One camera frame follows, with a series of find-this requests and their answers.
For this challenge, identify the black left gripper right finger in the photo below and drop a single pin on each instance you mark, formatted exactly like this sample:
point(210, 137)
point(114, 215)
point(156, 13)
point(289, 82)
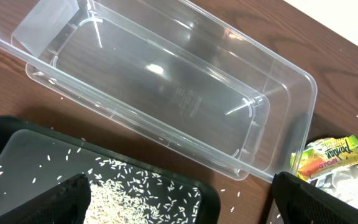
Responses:
point(300, 203)

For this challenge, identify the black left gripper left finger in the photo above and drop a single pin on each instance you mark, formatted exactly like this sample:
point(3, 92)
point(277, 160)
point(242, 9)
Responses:
point(64, 203)

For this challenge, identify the green yellow snack wrapper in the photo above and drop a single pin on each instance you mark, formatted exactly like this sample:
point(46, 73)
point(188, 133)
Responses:
point(328, 155)

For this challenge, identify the white napkin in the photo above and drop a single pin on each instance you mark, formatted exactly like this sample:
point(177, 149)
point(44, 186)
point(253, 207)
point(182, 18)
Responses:
point(342, 184)

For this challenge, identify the pile of white rice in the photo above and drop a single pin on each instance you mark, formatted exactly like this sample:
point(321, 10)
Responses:
point(120, 192)

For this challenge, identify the black tray bin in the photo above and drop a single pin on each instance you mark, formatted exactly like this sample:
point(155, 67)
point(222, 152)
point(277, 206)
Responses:
point(16, 132)

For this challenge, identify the clear plastic bin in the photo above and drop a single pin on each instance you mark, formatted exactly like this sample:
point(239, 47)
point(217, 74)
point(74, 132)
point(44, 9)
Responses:
point(172, 72)

